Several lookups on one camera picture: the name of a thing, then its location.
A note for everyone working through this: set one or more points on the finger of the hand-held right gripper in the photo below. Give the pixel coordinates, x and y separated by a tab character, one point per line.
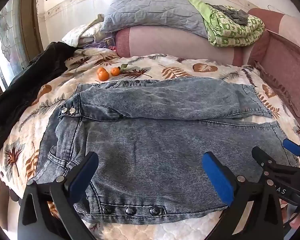
292	146
261	158

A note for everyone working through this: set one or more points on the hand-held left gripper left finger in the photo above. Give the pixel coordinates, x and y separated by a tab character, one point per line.
83	177

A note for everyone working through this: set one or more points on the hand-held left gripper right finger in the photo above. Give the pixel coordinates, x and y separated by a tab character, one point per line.
216	177

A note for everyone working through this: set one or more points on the blue denim pants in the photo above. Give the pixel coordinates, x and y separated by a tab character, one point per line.
152	135

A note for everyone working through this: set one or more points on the person's right hand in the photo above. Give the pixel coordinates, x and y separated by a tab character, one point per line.
295	221

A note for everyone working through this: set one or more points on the tangerine with leaf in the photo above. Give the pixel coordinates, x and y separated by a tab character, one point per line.
115	71

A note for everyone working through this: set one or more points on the black garment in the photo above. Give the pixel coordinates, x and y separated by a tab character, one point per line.
32	77

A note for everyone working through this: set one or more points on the leaf printed bed blanket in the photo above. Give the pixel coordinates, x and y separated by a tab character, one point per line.
90	62

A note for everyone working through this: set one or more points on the green patterned blanket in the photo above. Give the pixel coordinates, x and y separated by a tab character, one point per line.
230	30

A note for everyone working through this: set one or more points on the purple printed cloth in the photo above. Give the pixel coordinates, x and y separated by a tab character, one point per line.
106	42

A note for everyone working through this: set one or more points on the white floral pillow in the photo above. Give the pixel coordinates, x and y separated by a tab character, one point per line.
77	35

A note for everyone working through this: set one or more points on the grey crumpled cloth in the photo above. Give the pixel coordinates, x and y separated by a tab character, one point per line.
233	12

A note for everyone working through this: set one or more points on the patterned glass window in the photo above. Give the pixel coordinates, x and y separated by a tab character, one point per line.
7	42

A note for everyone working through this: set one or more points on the grey quilted pillow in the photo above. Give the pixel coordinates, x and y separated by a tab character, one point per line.
152	10

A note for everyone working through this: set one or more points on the wooden window frame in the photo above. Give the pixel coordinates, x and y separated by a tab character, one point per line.
31	17

